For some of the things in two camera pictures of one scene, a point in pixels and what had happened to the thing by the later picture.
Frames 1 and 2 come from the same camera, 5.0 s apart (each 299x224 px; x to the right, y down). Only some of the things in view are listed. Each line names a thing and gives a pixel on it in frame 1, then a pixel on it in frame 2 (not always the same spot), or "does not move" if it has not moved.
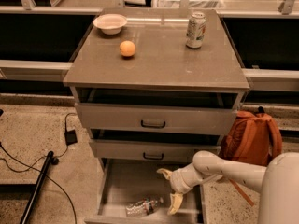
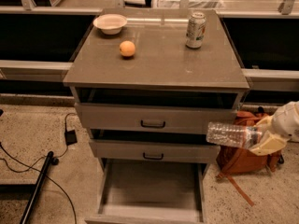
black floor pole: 50,160 does not move
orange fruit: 127,49 does not move
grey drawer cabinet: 155,89 does not move
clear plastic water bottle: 143,207 -> 233,134
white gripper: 177,181 -> 286,120
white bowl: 110,23 does not move
